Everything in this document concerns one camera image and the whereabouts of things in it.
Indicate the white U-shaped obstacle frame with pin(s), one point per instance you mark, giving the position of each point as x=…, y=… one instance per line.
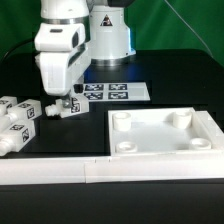
x=112, y=168

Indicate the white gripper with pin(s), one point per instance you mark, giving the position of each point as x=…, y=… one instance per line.
x=63, y=58

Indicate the white sheet with tags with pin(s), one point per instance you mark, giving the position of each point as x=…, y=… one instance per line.
x=104, y=92

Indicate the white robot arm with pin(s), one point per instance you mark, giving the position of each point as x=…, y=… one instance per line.
x=108, y=35

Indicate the white square tabletop part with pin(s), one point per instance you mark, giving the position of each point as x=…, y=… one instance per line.
x=144, y=132

